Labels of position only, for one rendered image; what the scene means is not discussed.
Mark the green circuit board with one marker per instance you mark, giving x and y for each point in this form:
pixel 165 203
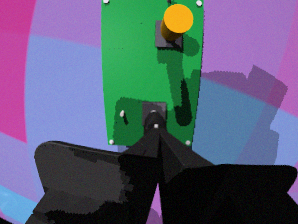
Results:
pixel 151 78

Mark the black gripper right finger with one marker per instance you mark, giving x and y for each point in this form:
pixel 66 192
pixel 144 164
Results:
pixel 192 188

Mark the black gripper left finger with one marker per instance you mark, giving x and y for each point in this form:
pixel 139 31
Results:
pixel 127 178

